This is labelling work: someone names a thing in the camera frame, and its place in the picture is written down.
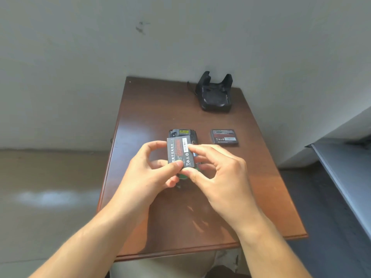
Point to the grey board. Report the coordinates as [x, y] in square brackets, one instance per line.
[347, 170]

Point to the black battery with red label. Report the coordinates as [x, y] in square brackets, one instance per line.
[224, 136]
[178, 150]

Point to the person's left thumb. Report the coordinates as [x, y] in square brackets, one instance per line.
[169, 166]

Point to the person's left hand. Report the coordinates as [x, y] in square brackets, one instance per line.
[136, 176]

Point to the person's left forearm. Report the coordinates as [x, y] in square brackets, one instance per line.
[81, 248]

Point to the person's right thumb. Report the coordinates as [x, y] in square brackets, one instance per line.
[192, 175]

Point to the person's right forearm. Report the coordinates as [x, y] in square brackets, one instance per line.
[269, 248]

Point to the black charging cradle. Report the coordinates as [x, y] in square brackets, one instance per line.
[214, 96]

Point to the person's right hand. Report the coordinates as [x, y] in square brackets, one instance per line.
[229, 182]

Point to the black handheld scanner green trim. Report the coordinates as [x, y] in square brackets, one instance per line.
[181, 132]

